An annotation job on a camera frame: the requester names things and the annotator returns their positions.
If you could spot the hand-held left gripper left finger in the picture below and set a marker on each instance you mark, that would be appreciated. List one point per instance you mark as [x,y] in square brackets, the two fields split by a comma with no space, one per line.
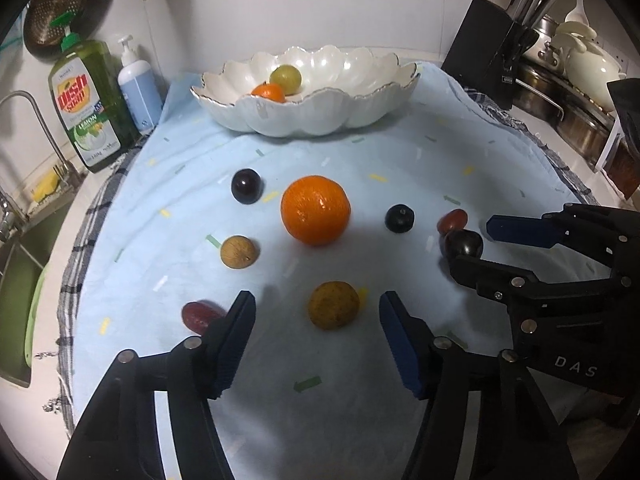
[235,345]

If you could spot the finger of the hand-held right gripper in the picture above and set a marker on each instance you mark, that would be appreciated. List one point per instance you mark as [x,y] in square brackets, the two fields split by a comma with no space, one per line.
[515,230]
[495,280]

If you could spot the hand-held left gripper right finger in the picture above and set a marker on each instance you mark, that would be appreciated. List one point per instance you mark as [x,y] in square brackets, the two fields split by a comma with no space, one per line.
[400,340]

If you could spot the dark purple plum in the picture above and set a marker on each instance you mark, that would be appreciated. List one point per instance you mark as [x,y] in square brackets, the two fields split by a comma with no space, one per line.
[464,245]
[246,186]

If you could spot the red grape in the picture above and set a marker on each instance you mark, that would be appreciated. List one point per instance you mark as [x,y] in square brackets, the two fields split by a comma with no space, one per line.
[452,221]
[197,315]

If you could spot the yellow-brown round fruit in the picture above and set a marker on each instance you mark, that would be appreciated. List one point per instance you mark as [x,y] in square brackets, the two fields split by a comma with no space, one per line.
[333,305]

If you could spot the tan longan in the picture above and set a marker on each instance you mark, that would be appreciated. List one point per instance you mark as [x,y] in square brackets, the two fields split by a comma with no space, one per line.
[240,252]

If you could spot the small dark grape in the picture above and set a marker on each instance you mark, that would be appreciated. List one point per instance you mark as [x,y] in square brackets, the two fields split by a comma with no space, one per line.
[399,218]

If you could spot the large orange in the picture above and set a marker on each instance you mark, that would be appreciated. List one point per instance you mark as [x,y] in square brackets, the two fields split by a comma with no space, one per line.
[315,210]

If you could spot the white scalloped bowl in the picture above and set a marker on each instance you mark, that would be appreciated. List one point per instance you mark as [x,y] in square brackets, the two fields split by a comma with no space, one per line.
[325,105]

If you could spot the steel pan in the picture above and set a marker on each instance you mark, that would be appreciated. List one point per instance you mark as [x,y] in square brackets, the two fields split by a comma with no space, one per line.
[585,130]

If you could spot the light blue patterned cloth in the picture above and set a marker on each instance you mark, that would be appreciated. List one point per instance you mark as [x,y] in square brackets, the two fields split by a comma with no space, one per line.
[400,170]

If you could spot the steel pot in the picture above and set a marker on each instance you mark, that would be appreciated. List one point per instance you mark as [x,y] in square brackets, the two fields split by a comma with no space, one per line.
[542,95]

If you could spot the black knife block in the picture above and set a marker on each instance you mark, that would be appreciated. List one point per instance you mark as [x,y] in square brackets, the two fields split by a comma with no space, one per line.
[480,50]

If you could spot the white ceramic pot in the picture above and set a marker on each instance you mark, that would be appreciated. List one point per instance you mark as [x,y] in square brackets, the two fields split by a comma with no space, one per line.
[595,65]

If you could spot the green plastic board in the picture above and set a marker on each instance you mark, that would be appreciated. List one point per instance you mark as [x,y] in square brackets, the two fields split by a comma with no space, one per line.
[34,320]

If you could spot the steel sink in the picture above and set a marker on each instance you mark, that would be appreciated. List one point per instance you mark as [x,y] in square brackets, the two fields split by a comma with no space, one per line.
[20,270]

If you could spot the gooseneck steel faucet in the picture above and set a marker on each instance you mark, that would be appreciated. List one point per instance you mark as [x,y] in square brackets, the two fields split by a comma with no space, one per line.
[71,180]

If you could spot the yellow sponge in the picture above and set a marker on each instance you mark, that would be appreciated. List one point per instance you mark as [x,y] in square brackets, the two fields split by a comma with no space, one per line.
[45,187]

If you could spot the small orange mandarin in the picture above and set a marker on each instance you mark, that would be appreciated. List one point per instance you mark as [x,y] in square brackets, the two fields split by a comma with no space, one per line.
[268,93]

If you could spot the pull-down steel faucet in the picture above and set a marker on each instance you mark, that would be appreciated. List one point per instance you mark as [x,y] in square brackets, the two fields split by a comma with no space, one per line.
[6,220]

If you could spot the blue pump bottle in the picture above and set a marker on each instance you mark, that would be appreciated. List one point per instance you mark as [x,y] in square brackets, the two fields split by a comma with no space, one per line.
[140,95]

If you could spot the round green fruit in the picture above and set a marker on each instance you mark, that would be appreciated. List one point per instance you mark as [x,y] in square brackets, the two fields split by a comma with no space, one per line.
[286,77]

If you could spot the green dish soap bottle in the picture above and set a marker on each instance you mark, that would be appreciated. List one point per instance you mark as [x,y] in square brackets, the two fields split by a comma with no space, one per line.
[95,110]

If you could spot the dark metal colander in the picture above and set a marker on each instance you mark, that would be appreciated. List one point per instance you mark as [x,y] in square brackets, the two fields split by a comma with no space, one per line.
[50,30]

